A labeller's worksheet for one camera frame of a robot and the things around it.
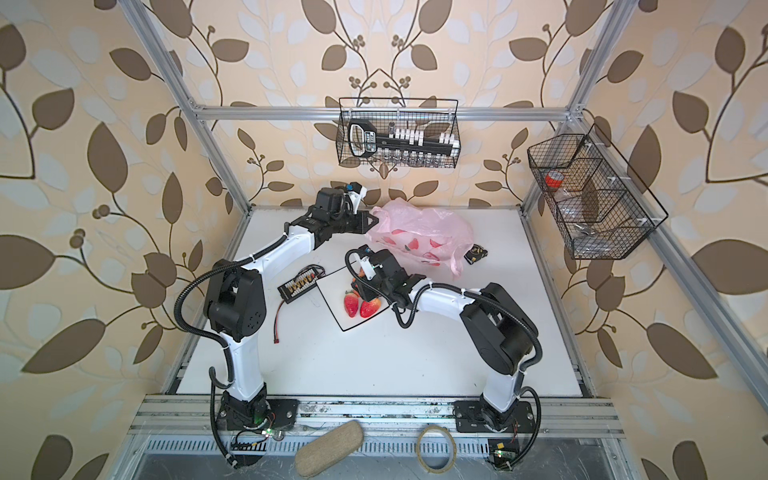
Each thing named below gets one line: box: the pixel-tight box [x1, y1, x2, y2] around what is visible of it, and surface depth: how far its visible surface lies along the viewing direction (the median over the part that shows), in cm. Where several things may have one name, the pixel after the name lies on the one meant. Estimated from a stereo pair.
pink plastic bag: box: [368, 198, 475, 278], surface depth 99 cm
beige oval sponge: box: [295, 420, 364, 477], surface depth 69 cm
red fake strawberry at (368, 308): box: [359, 298, 380, 318], surface depth 91 cm
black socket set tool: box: [348, 119, 460, 157], surface depth 84 cm
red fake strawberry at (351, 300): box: [344, 290, 360, 318], surface depth 91 cm
